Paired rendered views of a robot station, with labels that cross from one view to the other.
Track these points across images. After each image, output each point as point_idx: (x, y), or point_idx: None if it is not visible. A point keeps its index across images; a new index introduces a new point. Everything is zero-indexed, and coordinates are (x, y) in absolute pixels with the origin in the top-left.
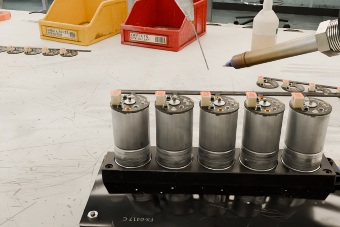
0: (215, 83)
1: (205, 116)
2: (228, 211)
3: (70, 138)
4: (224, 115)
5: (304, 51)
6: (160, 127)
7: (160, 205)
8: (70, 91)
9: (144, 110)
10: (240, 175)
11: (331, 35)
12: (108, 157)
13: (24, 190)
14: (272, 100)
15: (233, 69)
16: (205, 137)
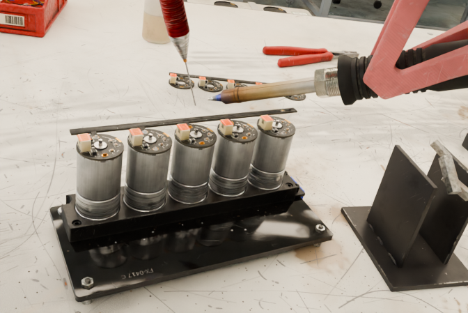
0: (120, 86)
1: (186, 150)
2: (219, 242)
3: None
4: (207, 148)
5: (301, 93)
6: (139, 169)
7: (151, 253)
8: None
9: (122, 154)
10: (217, 204)
11: (329, 84)
12: (68, 212)
13: None
14: (242, 124)
15: (131, 63)
16: (184, 172)
